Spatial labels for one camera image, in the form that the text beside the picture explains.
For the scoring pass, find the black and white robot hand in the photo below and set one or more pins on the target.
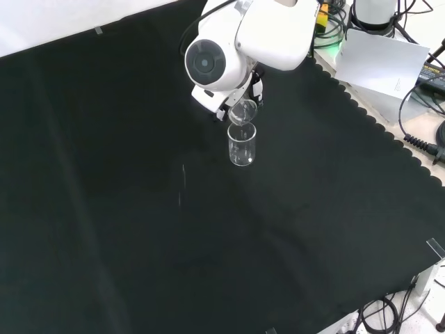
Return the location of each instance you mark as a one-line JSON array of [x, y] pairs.
[[212, 101]]

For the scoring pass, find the clear glass beaker with water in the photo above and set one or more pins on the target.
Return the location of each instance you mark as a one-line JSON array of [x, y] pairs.
[[243, 112]]

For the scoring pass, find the clear glass beaker with markings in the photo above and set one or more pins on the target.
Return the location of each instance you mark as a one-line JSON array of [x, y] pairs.
[[242, 146]]

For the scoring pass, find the black bench cloth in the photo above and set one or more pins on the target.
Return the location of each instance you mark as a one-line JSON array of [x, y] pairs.
[[139, 191]]

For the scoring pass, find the clear cloth clip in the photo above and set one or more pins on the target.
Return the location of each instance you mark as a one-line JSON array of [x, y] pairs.
[[436, 247], [271, 331], [99, 31]]

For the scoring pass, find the yellow stop button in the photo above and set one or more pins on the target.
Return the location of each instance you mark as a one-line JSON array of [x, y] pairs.
[[323, 19]]

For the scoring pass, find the white cylinder with black base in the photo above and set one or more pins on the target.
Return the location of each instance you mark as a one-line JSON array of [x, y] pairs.
[[373, 12]]

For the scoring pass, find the grey metal box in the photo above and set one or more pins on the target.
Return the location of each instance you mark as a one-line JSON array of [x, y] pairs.
[[410, 111]]

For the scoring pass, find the black power adapter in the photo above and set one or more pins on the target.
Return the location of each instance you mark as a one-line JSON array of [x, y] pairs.
[[432, 74]]

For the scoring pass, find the black tripod leg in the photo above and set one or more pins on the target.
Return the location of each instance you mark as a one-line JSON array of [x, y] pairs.
[[436, 52]]

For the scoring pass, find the grey metal bench leg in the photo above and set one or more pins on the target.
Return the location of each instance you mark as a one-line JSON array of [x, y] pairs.
[[426, 278]]

